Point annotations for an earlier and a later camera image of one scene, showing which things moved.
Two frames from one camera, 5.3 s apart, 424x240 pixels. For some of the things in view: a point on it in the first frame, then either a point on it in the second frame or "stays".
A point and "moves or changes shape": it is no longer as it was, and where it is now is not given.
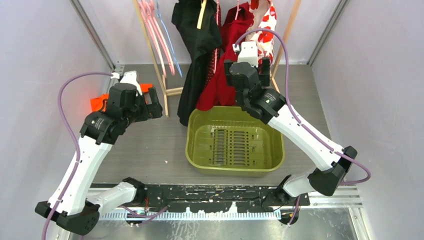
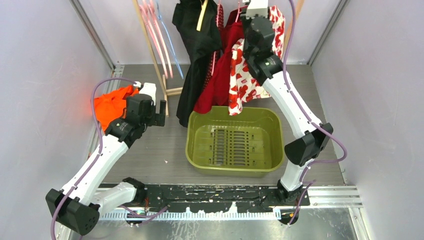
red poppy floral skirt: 265,17 moves or changes shape
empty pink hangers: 147,9 stays
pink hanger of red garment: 238,9 stays
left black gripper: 154,109 to 158,118
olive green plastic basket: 225,141 stays
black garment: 200,43 stays
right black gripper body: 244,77 to 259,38
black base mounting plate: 220,198 stays
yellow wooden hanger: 202,9 stays
